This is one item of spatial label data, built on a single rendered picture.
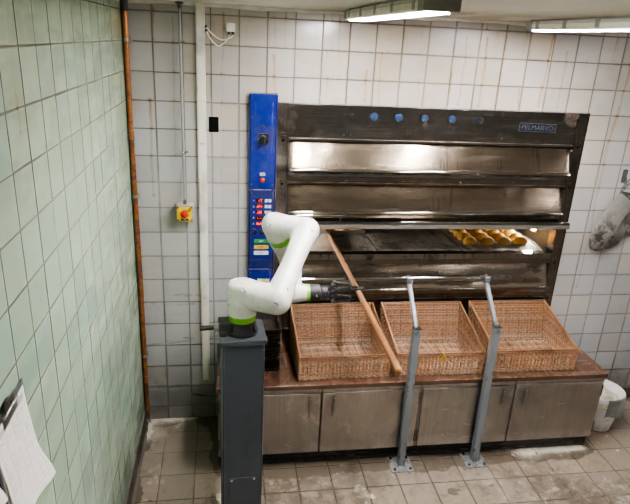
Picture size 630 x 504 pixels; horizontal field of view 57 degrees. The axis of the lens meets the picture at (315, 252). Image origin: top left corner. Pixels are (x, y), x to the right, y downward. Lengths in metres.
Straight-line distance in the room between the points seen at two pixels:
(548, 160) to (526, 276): 0.79
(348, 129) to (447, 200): 0.79
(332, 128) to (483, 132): 0.94
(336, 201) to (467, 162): 0.85
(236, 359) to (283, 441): 1.12
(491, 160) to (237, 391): 2.12
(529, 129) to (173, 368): 2.72
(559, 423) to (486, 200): 1.50
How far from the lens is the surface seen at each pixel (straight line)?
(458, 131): 3.72
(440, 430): 3.87
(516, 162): 3.90
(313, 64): 3.44
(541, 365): 3.94
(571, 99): 4.00
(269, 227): 2.76
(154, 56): 3.42
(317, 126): 3.49
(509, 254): 4.08
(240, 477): 3.03
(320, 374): 3.53
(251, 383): 2.72
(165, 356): 3.95
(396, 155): 3.61
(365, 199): 3.62
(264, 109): 3.40
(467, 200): 3.84
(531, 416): 4.06
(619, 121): 4.20
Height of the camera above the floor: 2.46
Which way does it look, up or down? 20 degrees down
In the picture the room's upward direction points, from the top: 3 degrees clockwise
